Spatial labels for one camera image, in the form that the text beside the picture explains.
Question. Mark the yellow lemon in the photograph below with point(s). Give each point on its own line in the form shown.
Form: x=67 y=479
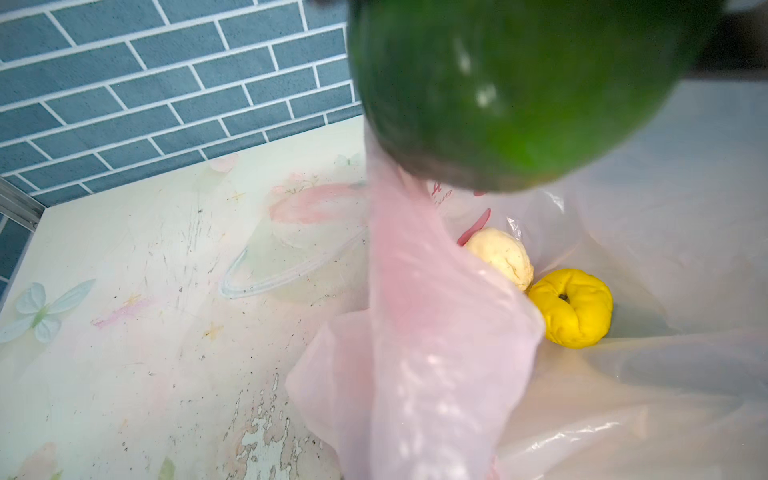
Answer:
x=577 y=307

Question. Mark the cream white fruit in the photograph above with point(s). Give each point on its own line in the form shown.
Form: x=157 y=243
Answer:
x=505 y=253

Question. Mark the pink plastic bag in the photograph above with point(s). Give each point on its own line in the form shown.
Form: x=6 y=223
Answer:
x=448 y=375

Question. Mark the dark green avocado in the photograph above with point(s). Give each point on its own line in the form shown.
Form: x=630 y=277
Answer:
x=503 y=95

